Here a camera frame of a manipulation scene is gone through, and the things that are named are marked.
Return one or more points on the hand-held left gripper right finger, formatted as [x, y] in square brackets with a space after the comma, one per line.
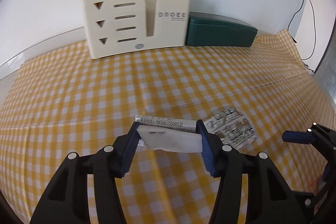
[208, 153]

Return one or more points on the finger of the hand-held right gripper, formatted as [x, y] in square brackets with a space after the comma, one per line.
[298, 137]

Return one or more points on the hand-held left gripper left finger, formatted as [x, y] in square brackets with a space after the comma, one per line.
[130, 150]

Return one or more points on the silver foil blister pack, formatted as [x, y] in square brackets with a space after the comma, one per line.
[231, 129]

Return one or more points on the white printed paper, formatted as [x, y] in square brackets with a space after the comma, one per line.
[170, 140]

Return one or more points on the yellow checkered tablecloth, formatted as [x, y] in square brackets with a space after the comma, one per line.
[131, 87]

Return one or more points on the dark green box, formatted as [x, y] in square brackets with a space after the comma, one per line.
[220, 32]

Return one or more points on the beige desk organizer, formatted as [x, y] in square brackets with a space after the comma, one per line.
[168, 29]

